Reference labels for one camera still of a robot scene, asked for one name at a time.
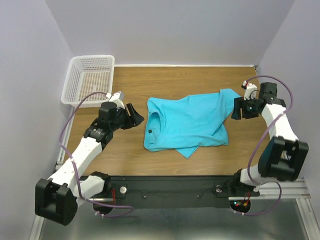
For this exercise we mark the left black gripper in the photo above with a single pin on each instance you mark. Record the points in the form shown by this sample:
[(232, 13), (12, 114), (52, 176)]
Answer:
[(135, 119)]

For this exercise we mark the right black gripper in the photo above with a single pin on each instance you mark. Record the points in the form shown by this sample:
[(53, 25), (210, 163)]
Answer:
[(239, 102)]

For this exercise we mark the turquoise t shirt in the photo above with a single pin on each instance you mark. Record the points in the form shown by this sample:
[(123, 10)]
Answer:
[(188, 123)]

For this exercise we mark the white perforated plastic basket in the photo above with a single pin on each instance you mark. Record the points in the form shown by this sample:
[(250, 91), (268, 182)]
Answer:
[(88, 74)]

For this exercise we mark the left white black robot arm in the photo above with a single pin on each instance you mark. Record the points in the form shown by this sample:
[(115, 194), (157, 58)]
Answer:
[(59, 197)]

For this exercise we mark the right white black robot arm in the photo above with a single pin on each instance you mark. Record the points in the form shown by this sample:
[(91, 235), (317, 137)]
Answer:
[(284, 155)]

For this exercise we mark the left white knob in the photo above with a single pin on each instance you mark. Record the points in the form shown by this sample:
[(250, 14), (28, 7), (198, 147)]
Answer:
[(123, 190)]

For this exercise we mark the right metal knob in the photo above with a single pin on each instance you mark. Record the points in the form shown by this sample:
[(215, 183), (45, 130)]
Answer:
[(218, 189)]

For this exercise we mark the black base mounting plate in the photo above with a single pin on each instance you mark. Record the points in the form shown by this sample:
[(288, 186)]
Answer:
[(162, 192)]

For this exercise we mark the circuit board with leds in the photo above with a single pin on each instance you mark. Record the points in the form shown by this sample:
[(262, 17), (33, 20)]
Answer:
[(240, 205)]

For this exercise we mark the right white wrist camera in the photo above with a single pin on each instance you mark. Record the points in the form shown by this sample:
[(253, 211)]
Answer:
[(250, 91)]

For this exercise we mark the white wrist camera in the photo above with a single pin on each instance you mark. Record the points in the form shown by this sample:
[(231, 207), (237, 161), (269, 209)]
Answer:
[(116, 98), (250, 91)]

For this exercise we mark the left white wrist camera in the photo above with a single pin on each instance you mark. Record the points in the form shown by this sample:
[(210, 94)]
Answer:
[(116, 98)]

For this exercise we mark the aluminium frame rail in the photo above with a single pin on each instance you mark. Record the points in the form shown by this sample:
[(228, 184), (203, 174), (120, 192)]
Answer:
[(290, 190)]

